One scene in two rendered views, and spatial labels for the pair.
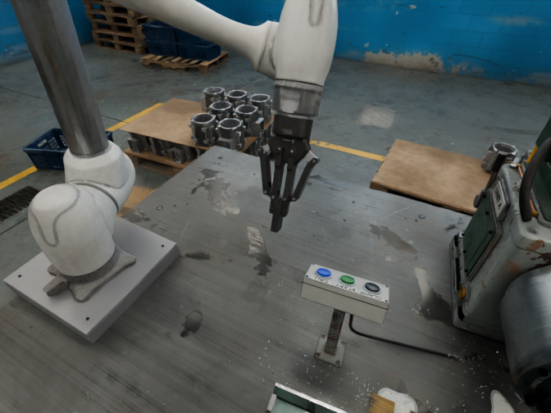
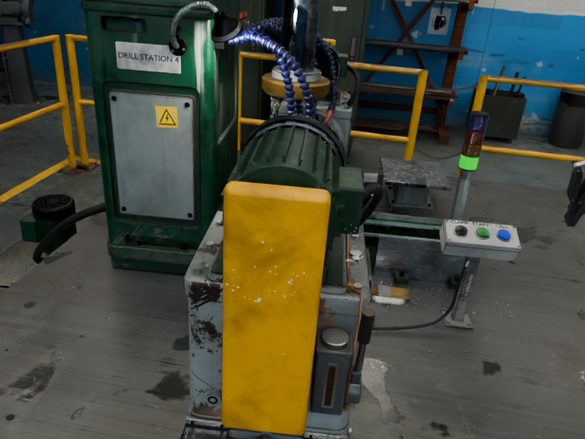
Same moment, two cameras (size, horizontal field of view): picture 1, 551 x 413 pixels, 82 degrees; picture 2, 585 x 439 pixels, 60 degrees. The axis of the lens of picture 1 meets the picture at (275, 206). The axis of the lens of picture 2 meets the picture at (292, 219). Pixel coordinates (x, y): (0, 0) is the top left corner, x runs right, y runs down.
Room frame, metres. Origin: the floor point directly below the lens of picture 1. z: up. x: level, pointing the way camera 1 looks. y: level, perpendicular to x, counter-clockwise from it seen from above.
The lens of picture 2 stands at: (1.25, -0.91, 1.58)
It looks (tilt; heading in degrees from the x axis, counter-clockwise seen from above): 26 degrees down; 161
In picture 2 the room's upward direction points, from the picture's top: 4 degrees clockwise
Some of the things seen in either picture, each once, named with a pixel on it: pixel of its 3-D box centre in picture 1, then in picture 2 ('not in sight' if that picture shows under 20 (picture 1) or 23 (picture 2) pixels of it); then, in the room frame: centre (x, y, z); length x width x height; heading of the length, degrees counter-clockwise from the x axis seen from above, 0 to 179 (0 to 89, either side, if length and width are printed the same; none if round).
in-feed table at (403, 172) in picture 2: not in sight; (411, 185); (-0.36, 0.12, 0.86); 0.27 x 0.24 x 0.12; 158
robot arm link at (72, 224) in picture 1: (72, 224); not in sight; (0.60, 0.54, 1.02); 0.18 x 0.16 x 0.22; 0
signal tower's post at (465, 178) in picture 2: not in sight; (466, 173); (-0.10, 0.16, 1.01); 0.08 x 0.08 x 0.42; 68
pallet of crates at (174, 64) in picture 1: (182, 36); not in sight; (5.63, 1.50, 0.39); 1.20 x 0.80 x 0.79; 71
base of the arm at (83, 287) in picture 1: (84, 264); not in sight; (0.58, 0.55, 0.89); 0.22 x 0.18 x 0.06; 144
